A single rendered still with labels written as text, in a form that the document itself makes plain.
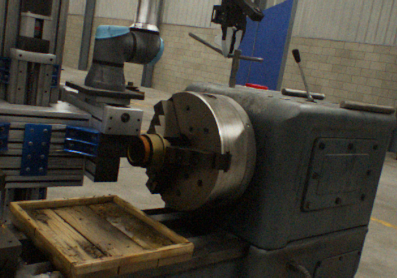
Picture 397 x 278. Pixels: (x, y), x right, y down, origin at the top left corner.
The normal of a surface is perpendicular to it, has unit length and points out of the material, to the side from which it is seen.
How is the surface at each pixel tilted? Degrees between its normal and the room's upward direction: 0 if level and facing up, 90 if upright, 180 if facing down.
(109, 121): 90
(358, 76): 90
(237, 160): 83
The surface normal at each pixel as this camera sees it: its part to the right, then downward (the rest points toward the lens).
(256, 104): -0.53, -0.55
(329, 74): -0.72, 0.00
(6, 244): 0.17, -0.97
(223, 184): 0.58, 0.49
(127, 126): 0.57, 0.23
